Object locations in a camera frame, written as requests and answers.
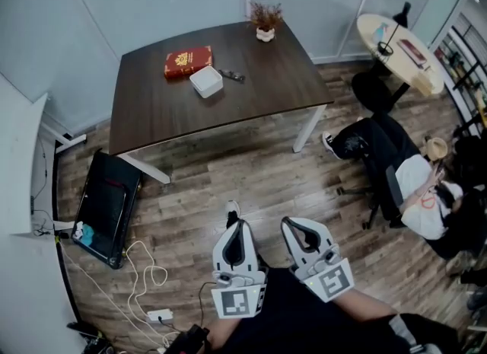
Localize person's left forearm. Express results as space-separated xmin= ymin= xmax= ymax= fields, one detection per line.
xmin=207 ymin=317 xmax=248 ymax=350

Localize black eyeglasses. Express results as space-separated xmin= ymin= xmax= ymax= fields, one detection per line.
xmin=218 ymin=69 xmax=247 ymax=84

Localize person's right forearm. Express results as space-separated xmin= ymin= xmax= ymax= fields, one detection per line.
xmin=330 ymin=286 xmax=400 ymax=325

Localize red ornate book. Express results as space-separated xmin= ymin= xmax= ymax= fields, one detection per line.
xmin=164 ymin=45 xmax=214 ymax=81

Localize round beige table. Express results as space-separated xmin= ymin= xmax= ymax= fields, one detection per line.
xmin=352 ymin=12 xmax=445 ymax=114

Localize black cable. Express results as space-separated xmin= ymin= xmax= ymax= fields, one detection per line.
xmin=29 ymin=135 xmax=59 ymax=238

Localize white desk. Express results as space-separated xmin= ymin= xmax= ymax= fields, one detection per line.
xmin=0 ymin=72 xmax=88 ymax=238

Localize black metal shelf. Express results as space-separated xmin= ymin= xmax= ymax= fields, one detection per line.
xmin=433 ymin=24 xmax=487 ymax=137

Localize black office chair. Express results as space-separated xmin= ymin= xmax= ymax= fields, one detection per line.
xmin=336 ymin=146 xmax=409 ymax=231

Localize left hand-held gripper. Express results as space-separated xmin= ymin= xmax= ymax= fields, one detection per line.
xmin=210 ymin=219 xmax=269 ymax=321

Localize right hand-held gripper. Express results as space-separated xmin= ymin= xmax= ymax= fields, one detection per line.
xmin=281 ymin=217 xmax=355 ymax=304

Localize black table lamp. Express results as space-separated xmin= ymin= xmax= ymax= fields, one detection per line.
xmin=376 ymin=1 xmax=412 ymax=56

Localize white square tissue holder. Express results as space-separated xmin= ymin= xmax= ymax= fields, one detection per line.
xmin=189 ymin=65 xmax=224 ymax=99

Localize dried plant in white pot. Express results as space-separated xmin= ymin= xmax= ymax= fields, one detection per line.
xmin=247 ymin=1 xmax=285 ymax=43

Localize person's black clothing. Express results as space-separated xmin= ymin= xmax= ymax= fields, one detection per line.
xmin=224 ymin=257 xmax=461 ymax=354

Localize blue cloth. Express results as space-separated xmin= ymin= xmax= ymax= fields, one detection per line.
xmin=81 ymin=225 xmax=97 ymax=247

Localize dark red book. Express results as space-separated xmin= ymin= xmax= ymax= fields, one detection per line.
xmin=397 ymin=38 xmax=427 ymax=67

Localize pale blue spray bottle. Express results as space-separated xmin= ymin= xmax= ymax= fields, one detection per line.
xmin=371 ymin=23 xmax=390 ymax=42

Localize dark wooden table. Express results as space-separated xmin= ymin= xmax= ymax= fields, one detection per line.
xmin=108 ymin=21 xmax=335 ymax=185

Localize beige straw hat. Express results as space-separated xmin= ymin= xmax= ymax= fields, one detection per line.
xmin=425 ymin=136 xmax=450 ymax=162

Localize white power strip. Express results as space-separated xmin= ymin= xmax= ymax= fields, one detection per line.
xmin=146 ymin=308 xmax=174 ymax=325

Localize black device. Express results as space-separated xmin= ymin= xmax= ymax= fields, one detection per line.
xmin=178 ymin=324 xmax=211 ymax=354

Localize white cable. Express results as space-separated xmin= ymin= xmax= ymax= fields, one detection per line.
xmin=56 ymin=240 xmax=180 ymax=348

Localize black storage case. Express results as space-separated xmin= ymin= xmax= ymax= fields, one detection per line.
xmin=71 ymin=148 xmax=144 ymax=270

